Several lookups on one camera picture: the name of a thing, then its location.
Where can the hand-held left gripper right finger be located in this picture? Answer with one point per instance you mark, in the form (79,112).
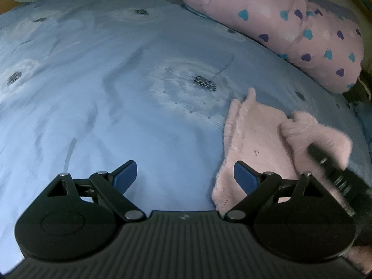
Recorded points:
(245,178)

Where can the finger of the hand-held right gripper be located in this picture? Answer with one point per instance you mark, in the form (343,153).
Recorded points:
(322,158)

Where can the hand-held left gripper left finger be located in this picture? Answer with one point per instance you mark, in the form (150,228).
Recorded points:
(126,177)

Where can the pink knitted sweater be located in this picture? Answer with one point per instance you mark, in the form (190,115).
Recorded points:
(255,139)

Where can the dark cloth with white trim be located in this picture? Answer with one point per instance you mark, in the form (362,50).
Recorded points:
(360,91)

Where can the blue floral bed sheet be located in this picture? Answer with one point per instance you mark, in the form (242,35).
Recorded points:
(101,93)

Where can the pink heart-patterned pillow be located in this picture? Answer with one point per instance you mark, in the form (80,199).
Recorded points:
(279,17)

